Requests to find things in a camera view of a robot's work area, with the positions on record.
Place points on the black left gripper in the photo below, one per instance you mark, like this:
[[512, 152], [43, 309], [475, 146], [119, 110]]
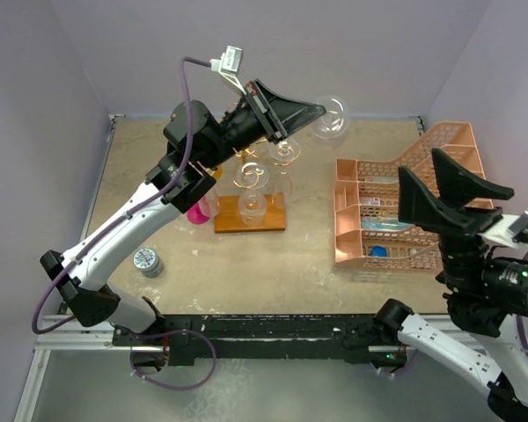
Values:
[[281, 115]]

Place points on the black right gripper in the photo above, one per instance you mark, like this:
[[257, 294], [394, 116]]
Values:
[[416, 205]]

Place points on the clear wine glass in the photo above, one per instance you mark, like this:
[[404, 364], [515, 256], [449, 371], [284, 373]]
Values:
[[283, 155], [251, 178], [329, 131], [213, 204]]

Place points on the pink plastic goblet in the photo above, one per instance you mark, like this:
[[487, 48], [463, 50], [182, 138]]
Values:
[[199, 213]]

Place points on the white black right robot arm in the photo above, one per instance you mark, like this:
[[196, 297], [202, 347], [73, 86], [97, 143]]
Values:
[[487, 296]]

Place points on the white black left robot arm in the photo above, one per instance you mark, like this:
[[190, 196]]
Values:
[[197, 144]]

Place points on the light blue packet in organizer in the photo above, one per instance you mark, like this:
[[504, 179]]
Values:
[[388, 224]]

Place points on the peach plastic file organizer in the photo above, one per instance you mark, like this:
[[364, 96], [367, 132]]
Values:
[[369, 188]]

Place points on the blue cap in organizer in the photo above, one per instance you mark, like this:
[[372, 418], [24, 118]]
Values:
[[379, 251]]

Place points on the small round tin can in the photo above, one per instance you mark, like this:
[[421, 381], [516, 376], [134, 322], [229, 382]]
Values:
[[148, 262]]

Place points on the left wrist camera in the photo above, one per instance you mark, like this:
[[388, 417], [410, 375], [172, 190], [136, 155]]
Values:
[[227, 66]]

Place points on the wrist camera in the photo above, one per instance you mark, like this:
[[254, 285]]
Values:
[[510, 231], [227, 66]]

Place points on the gold wire wine glass rack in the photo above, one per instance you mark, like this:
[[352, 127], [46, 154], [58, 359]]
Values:
[[265, 192]]

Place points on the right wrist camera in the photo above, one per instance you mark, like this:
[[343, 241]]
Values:
[[510, 231]]

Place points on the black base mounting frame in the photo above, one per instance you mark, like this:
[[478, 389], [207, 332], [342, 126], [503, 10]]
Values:
[[353, 338]]

